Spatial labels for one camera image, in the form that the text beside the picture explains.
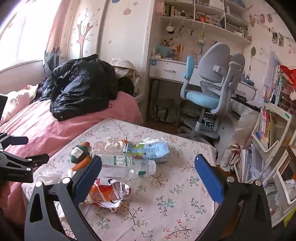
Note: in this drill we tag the light blue desk toy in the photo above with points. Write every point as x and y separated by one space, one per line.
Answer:
164 51

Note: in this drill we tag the white tissue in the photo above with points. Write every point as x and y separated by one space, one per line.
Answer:
150 140
49 178

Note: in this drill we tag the small green bottle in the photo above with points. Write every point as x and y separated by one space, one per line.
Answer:
78 153

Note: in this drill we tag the pink white pillow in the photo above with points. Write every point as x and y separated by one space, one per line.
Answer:
16 99

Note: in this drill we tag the short orange peel piece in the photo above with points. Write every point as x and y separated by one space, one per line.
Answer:
86 144

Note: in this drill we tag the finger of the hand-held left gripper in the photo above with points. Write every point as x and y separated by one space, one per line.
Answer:
20 163
16 141

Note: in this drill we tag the white book rack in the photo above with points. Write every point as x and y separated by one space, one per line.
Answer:
260 144
278 183

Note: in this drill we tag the pile of papers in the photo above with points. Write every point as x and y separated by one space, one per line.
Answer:
249 162

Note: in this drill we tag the clear plastic wrapper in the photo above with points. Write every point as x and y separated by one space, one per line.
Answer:
99 146

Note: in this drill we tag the pink curtain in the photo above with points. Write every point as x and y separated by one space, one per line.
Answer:
57 34

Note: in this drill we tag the grey bag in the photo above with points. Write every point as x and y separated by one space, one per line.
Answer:
166 111

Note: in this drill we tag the floral tablecloth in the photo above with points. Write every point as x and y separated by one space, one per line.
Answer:
166 204

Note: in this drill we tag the red bag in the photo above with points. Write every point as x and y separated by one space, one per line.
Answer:
289 73

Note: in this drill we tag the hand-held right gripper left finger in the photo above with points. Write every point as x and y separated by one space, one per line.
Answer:
89 178

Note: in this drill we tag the beige cloth bag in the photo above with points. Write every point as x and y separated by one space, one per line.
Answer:
122 67

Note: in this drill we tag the white desk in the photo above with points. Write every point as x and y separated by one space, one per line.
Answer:
166 69

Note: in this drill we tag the clear plastic bottle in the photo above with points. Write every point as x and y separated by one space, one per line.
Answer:
124 169

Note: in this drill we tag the dark purple cloth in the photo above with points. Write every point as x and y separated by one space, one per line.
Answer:
40 90

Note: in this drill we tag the long orange peel strip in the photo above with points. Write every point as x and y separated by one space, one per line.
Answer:
79 165

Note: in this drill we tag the orange snack packet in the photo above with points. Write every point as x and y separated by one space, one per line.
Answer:
108 197

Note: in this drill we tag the grey blue desk chair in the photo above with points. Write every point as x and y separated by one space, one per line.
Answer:
215 69

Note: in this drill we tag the white wall shelf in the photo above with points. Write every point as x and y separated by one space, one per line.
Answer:
208 25

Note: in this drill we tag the green leaf wall sticker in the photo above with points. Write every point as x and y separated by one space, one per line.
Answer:
254 51

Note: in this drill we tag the white wardrobe with tree print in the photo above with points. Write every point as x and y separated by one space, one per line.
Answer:
120 34

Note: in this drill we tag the large white floor bag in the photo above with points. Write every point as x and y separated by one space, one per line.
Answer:
245 129

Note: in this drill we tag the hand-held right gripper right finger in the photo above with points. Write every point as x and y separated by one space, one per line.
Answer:
209 178

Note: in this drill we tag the blue white carton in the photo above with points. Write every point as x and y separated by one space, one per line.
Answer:
152 150

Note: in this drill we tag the black puffer jacket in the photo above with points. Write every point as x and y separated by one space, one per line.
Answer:
78 92

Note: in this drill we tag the pink bed blanket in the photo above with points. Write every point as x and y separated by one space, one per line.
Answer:
34 129

